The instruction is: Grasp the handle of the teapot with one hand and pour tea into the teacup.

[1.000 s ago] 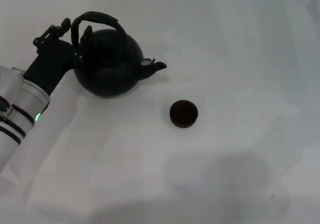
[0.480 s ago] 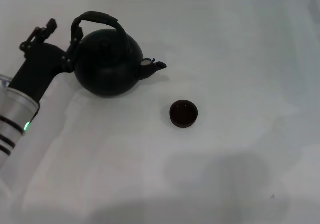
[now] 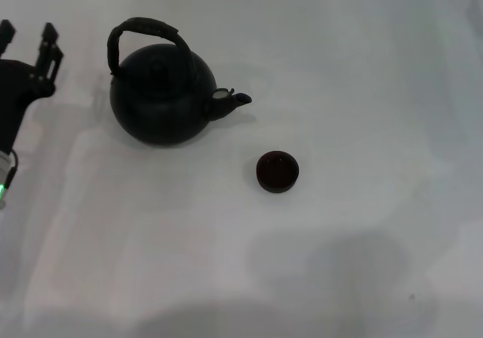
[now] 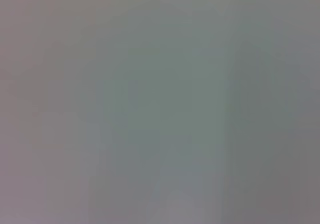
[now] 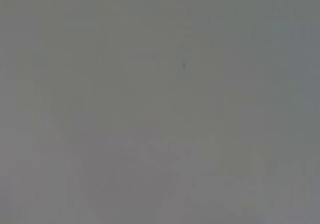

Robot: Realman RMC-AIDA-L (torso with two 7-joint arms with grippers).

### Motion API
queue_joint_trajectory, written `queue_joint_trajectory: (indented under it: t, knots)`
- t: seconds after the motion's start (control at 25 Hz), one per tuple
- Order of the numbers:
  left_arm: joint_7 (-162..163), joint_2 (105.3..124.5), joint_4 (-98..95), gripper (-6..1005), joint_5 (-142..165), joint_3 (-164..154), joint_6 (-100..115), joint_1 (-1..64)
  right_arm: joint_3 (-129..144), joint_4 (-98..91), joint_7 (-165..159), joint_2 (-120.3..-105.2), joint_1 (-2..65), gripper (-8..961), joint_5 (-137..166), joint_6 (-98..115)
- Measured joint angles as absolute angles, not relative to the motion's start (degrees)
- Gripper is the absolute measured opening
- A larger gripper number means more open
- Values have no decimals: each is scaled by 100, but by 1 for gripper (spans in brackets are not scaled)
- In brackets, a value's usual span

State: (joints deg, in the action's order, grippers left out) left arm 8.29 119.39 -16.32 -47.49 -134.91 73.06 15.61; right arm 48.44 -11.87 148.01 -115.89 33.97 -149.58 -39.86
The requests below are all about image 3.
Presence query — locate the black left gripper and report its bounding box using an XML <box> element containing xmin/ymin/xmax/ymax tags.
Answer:
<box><xmin>0</xmin><ymin>19</ymin><xmax>65</xmax><ymax>153</ymax></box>

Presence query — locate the black round teapot with handle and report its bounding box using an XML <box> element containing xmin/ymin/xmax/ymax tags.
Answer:
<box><xmin>106</xmin><ymin>16</ymin><xmax>253</xmax><ymax>149</ymax></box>

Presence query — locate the small dark brown teacup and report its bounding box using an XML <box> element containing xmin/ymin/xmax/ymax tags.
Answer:
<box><xmin>255</xmin><ymin>149</ymin><xmax>300</xmax><ymax>195</ymax></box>

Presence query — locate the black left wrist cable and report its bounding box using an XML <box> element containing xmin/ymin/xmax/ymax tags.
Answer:
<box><xmin>2</xmin><ymin>149</ymin><xmax>20</xmax><ymax>199</ymax></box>

